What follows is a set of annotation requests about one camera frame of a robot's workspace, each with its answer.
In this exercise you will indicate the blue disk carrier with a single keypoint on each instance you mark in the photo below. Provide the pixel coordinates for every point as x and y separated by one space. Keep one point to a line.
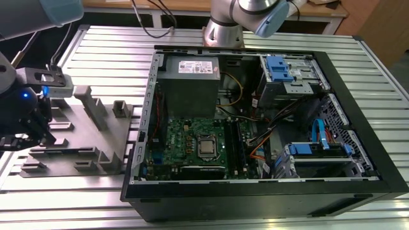
302 149

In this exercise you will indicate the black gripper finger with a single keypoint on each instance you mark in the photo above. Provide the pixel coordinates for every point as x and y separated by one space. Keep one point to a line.
43 131
13 142

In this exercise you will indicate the metal optical drive cage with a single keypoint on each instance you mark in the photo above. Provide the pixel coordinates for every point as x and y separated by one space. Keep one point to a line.
288 91

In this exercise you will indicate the blue drive cage latch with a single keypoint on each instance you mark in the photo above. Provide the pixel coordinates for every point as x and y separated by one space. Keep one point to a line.
277 69

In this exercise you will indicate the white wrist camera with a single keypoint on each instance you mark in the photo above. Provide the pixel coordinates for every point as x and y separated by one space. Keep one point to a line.
60 91

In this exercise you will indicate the brown wooden cabinet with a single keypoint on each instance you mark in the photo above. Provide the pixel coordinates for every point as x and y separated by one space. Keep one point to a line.
382 24

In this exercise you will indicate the black graphics card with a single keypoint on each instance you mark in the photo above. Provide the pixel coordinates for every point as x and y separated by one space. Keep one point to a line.
201 172

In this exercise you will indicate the wooden desk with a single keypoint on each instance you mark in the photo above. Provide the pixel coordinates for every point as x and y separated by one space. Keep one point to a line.
318 10

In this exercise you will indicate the grey power supply unit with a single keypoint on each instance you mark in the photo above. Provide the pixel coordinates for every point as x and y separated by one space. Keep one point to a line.
188 95

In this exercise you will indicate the silver CPU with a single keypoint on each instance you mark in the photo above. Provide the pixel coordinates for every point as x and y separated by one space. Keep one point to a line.
208 146

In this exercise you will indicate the grey parts rack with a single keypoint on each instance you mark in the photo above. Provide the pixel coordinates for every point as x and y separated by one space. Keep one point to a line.
85 134

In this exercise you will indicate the green motherboard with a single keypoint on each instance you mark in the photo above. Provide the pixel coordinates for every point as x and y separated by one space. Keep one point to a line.
178 134

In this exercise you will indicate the black CPU socket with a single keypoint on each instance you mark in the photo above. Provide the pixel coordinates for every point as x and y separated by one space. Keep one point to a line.
208 137

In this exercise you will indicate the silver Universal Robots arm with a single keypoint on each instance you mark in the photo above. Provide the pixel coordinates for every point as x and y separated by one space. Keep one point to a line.
224 14

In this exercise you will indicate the black open PC case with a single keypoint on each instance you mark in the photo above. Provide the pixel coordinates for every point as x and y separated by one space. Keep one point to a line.
256 191

